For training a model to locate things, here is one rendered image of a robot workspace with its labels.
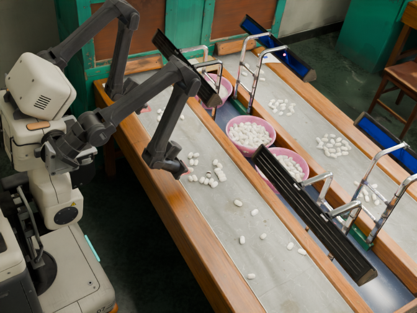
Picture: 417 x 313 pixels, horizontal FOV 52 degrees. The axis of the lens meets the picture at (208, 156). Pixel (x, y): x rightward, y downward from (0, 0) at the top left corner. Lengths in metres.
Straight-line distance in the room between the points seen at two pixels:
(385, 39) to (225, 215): 3.05
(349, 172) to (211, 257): 0.89
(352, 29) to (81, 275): 3.59
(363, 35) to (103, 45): 2.91
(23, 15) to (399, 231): 2.58
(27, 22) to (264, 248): 2.20
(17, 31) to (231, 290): 2.28
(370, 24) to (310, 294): 3.31
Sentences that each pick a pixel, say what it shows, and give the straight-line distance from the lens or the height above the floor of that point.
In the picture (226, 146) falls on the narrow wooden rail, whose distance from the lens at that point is 2.14.
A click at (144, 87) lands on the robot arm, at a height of 1.35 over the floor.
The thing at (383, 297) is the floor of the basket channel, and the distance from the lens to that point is 1.94.
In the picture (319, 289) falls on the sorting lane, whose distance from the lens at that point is 1.77.
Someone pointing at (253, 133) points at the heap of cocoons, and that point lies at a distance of 2.29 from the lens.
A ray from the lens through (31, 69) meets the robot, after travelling 1.52.
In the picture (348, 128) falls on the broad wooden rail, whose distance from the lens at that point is 2.48.
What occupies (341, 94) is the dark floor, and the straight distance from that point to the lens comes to 4.20.
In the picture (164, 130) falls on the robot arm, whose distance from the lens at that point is 1.63.
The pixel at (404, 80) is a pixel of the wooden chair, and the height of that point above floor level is 0.46.
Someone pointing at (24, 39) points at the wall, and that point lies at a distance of 3.24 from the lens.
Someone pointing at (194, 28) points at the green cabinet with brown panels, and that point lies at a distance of 2.67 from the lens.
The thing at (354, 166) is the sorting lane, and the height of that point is 0.74.
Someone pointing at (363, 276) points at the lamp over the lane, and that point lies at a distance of 1.44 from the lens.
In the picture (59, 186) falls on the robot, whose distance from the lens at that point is 1.78.
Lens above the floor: 2.19
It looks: 44 degrees down
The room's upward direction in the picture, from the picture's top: 8 degrees clockwise
